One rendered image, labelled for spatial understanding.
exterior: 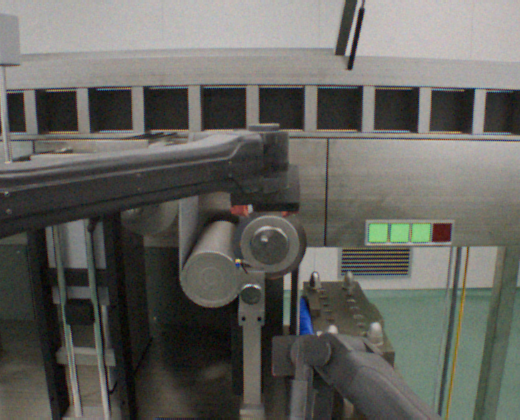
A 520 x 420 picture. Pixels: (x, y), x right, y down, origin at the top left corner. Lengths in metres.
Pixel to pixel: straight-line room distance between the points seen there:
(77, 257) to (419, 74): 0.93
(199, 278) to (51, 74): 0.70
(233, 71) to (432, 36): 2.74
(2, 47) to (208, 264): 0.59
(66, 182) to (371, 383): 0.42
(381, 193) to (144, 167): 0.94
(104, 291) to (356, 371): 0.49
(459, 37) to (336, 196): 2.79
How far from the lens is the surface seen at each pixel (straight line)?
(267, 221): 0.89
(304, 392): 0.69
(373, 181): 1.25
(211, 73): 1.21
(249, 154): 0.47
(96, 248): 0.86
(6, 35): 1.03
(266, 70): 1.21
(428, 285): 4.05
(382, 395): 0.58
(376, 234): 1.27
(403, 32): 3.73
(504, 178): 1.38
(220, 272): 0.93
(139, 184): 0.38
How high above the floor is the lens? 1.51
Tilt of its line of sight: 11 degrees down
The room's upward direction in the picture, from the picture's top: straight up
